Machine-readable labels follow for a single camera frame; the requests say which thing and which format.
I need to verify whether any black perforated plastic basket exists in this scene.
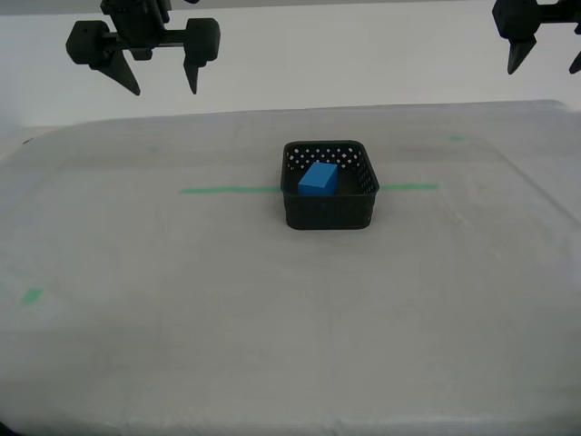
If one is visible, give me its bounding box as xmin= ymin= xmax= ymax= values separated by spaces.
xmin=281 ymin=139 xmax=381 ymax=232

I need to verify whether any white table cover cloth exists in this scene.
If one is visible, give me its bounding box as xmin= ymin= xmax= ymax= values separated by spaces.
xmin=0 ymin=99 xmax=581 ymax=436

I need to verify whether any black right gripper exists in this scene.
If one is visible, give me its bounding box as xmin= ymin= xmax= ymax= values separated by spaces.
xmin=491 ymin=0 xmax=581 ymax=75

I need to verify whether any blue rectangular block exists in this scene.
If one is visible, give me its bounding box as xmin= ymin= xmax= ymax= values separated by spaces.
xmin=298 ymin=162 xmax=340 ymax=197

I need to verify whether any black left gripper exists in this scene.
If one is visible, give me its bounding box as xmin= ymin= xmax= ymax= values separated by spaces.
xmin=65 ymin=0 xmax=222 ymax=96

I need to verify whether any long green tape strip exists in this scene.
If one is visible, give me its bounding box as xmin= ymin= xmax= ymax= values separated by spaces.
xmin=180 ymin=183 xmax=439 ymax=195

